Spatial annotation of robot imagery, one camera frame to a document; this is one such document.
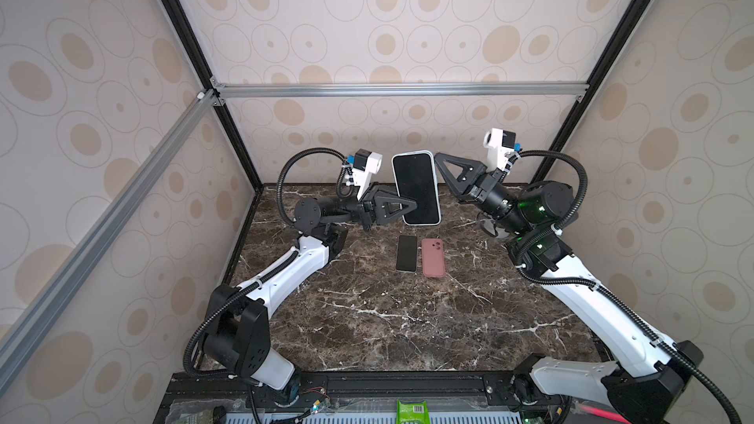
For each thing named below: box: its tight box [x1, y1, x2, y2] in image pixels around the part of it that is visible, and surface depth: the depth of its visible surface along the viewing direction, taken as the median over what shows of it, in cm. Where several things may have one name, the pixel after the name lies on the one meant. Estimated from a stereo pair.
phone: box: [421, 237, 446, 279], surface depth 99 cm
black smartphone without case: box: [396, 234, 418, 272], surface depth 102 cm
